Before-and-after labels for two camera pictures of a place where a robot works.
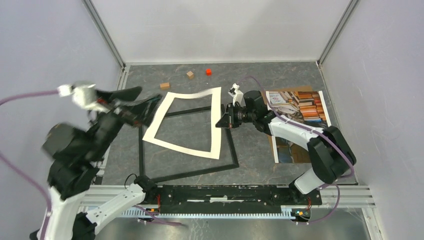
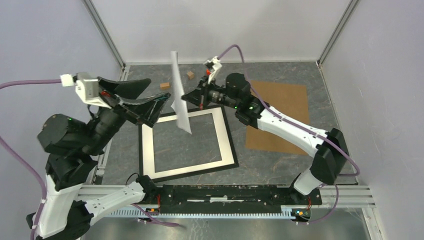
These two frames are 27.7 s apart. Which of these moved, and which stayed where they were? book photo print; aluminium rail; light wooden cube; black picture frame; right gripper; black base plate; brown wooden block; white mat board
Moved: right gripper; book photo print; white mat board
Stayed: brown wooden block; light wooden cube; black picture frame; aluminium rail; black base plate
